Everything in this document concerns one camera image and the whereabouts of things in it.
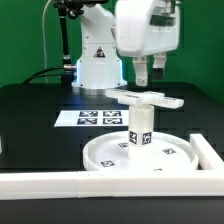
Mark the white round table top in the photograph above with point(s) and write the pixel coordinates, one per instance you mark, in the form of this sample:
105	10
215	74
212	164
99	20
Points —
112	152

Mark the white cross-shaped table base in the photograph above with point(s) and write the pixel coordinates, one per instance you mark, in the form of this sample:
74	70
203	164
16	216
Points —
144	98

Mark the black camera stand pole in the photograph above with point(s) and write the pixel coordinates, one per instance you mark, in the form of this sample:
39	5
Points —
72	9

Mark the white marker sheet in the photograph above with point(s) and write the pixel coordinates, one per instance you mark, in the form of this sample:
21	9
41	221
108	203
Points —
90	118

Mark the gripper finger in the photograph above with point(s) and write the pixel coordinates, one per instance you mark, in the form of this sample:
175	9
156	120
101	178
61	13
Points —
159	65
141	71

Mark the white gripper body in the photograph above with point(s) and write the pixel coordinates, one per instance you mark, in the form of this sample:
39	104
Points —
146	27

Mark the white L-shaped fence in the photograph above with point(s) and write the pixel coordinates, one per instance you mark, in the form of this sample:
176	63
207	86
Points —
207	181

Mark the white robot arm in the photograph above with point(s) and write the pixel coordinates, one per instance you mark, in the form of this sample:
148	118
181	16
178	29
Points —
100	67

